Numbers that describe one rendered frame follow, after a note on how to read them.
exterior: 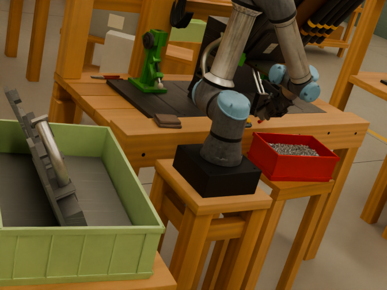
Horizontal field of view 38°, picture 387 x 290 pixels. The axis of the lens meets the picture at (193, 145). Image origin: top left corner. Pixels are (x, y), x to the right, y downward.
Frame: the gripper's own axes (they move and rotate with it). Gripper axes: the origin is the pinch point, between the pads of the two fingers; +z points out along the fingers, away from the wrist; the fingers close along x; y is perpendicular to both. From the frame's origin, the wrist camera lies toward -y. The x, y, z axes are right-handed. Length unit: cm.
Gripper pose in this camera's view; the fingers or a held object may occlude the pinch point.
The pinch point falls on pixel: (256, 113)
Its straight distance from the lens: 243.7
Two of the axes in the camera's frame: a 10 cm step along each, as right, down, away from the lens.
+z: -5.2, 4.7, 7.2
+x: 7.9, -0.6, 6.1
